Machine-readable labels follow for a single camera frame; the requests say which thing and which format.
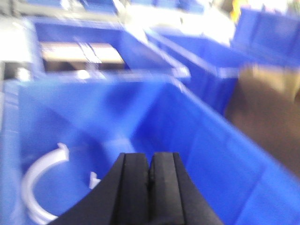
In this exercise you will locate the blue bin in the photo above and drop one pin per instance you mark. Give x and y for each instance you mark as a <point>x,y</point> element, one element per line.
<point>61,45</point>
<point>270,35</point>

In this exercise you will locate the white PVC pipe clamp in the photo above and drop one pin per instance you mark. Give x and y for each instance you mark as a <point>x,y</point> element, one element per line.
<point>35,178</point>

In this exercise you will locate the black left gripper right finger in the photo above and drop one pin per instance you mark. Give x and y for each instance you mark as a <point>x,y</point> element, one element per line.
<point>174,198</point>

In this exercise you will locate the blue plastic crate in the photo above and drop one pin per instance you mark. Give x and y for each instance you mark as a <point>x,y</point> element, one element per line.
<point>97,119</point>

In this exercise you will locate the blue bin behind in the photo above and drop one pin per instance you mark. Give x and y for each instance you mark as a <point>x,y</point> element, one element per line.
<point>61,45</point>

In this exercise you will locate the brown cardboard box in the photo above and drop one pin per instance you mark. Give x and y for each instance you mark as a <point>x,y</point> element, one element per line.
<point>265,105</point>

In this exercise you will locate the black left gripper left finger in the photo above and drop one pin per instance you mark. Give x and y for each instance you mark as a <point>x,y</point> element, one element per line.
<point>120,198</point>

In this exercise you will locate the blue bin far right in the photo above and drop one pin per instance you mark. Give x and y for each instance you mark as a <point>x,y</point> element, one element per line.
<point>270,35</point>

